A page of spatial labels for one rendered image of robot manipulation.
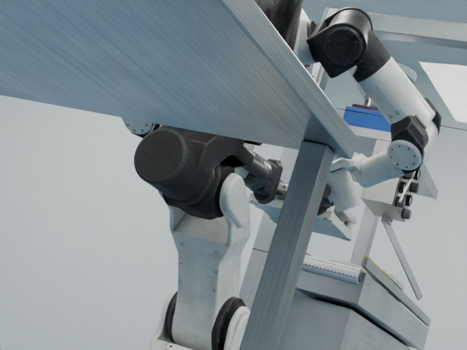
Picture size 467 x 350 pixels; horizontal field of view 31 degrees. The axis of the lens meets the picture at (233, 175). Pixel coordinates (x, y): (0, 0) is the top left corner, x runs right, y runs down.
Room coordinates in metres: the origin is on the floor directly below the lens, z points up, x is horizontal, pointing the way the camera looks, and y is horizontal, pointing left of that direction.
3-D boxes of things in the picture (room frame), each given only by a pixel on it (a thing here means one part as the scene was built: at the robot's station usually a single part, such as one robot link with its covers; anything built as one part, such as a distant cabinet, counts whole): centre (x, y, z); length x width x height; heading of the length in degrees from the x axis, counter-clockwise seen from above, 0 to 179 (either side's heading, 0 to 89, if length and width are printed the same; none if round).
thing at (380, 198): (2.61, -0.49, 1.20); 0.22 x 0.11 x 0.20; 155
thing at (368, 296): (3.19, -0.63, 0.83); 1.30 x 0.29 x 0.10; 155
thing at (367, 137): (2.85, -0.46, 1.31); 0.62 x 0.38 x 0.04; 155
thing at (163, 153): (1.68, 0.09, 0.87); 0.28 x 0.13 x 0.18; 154
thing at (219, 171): (1.74, 0.06, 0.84); 0.14 x 0.13 x 0.12; 64
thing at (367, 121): (2.67, -0.42, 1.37); 0.21 x 0.20 x 0.09; 65
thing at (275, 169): (2.17, -0.07, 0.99); 0.12 x 0.10 x 0.13; 146
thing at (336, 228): (2.33, -0.22, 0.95); 0.24 x 0.24 x 0.02; 65
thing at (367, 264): (3.12, -0.75, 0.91); 1.32 x 0.02 x 0.03; 155
